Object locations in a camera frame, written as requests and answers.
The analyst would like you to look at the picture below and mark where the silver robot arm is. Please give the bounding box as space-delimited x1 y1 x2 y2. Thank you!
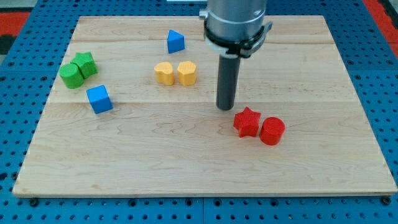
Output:
199 0 267 40

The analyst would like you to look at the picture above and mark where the blue triangle block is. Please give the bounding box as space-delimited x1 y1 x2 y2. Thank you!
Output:
167 30 185 54

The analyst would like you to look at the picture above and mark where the yellow hexagon block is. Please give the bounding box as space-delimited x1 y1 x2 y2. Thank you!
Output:
177 61 197 86

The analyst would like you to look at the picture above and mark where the red star block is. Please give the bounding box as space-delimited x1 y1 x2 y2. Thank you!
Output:
233 106 261 138

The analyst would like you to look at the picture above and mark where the yellow heart block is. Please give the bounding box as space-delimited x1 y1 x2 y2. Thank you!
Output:
154 62 175 86

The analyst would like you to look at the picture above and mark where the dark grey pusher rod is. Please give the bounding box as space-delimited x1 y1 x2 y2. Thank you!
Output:
216 56 240 111

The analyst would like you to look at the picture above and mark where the wooden board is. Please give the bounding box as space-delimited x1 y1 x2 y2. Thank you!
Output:
13 16 397 198

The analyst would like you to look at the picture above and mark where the red cylinder block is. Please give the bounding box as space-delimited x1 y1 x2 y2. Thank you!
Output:
259 117 285 146

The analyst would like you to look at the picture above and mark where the blue cube block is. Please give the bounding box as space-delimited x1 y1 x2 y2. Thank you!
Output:
86 85 113 114

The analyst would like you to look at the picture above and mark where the green star block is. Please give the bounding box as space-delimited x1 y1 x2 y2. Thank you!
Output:
71 52 98 79

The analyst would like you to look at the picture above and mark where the green cylinder block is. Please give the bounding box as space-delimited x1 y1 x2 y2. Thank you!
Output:
58 63 84 89

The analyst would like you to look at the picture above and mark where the black clamp ring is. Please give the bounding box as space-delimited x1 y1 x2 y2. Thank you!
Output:
203 21 274 60

